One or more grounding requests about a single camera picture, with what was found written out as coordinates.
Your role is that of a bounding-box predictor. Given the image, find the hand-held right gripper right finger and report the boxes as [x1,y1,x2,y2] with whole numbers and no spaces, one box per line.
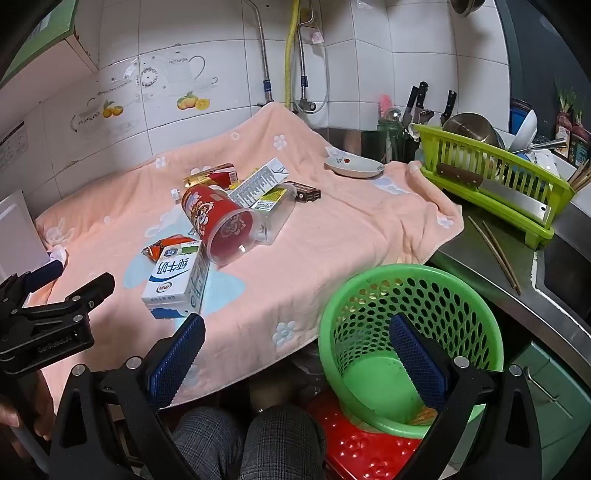
[388,314,543,480]

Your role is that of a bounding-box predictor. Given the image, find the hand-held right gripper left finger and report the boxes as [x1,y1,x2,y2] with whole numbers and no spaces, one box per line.
[48,314,206,480]

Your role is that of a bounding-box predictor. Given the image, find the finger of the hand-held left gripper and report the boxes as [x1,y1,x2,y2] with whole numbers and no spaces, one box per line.
[18,272,116,324]
[0,259,64,305]

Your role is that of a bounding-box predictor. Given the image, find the green plastic basket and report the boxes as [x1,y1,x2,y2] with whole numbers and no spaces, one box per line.
[318,264,504,439]

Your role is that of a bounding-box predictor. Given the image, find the orange snack wrapper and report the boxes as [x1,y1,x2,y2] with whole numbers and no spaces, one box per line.
[141,234,195,263]

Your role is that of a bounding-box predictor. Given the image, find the white and blue milk carton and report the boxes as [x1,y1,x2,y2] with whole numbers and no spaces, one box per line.
[141,240,211,320]

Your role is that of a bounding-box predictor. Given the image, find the red printed plastic cup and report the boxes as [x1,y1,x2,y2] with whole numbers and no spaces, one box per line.
[181,184,256,267]

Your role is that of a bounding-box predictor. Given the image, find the clear bottle with yellow label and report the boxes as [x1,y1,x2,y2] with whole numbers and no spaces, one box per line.
[249,182,297,245]

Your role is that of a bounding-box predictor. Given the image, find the white and grey carton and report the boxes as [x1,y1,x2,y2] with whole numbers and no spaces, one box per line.
[229,158,290,209]

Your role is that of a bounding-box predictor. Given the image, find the person's left hand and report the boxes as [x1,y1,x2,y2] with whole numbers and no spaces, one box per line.
[0,369,57,462]

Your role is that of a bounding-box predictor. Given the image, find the white board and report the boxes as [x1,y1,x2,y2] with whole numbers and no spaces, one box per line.
[0,189,49,278]

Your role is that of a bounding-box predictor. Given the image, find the person's left leg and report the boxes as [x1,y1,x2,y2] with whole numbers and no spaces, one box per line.
[171,406,250,480]

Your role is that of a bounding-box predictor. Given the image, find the person's leg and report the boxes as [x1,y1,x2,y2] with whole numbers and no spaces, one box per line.
[247,405,326,480]
[171,406,250,480]

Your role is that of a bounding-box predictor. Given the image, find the red plastic stool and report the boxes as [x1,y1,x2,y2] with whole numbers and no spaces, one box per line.
[305,392,430,480]

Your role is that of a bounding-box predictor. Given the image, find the person's right leg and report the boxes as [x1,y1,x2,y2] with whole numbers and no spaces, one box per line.
[247,405,326,480]

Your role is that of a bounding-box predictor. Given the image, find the wooden chopstick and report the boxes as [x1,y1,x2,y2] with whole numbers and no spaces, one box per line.
[468,216,520,296]
[482,220,522,294]

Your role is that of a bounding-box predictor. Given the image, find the green cabinet door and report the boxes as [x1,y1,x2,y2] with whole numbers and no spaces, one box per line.
[503,342,591,462]

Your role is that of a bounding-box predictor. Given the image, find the yellow wrapper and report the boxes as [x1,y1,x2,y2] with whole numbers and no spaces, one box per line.
[183,167,213,188]

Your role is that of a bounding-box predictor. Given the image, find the peach flower-print towel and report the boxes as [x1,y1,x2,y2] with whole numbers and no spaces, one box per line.
[34,102,465,409]

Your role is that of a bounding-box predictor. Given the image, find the red and gold cigarette pack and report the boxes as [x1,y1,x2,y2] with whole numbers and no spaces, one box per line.
[203,162,238,188]

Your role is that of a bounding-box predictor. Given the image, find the stainless steel sink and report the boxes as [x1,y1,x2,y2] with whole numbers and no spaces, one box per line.
[536,222,591,324]

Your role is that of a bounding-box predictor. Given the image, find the small white plate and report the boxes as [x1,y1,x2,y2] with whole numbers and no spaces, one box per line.
[323,154,385,179]

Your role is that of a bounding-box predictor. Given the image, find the green dish rack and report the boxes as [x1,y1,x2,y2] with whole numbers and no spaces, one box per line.
[412,124,575,250]

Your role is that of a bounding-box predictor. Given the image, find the dark green glass jar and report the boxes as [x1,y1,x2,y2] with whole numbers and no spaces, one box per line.
[378,117,407,163]

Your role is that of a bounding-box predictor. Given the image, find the steel bowl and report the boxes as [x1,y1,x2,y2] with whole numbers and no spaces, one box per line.
[442,113,499,148]

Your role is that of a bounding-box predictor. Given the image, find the green board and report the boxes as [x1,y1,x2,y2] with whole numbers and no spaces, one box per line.
[0,0,79,79]

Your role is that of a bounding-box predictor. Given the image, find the bundle of chopsticks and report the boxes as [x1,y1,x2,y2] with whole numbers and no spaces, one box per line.
[568,159,591,192]

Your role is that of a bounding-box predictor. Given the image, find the blue jar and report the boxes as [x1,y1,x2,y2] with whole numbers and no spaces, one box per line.
[510,98,534,134]

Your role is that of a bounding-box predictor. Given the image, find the potted green plants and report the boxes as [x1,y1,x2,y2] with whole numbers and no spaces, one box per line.
[554,83,591,153]

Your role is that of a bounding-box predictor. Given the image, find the hanging steel pot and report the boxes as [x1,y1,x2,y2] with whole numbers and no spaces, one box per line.
[450,0,497,18]

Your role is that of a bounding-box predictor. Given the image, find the steel cleaver with wooden handle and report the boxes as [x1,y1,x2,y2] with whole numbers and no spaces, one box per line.
[436,162,552,225]

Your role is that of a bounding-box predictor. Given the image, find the black-handled knife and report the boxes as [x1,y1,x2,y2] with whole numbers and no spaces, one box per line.
[401,87,419,127]
[409,82,428,125]
[438,90,458,125]

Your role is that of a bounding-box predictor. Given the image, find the steel flexible hose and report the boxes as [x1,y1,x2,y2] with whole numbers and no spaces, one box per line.
[242,0,274,104]
[295,0,315,112]

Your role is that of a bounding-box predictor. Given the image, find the yellow hose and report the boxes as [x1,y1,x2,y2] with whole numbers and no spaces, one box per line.
[285,0,301,109]

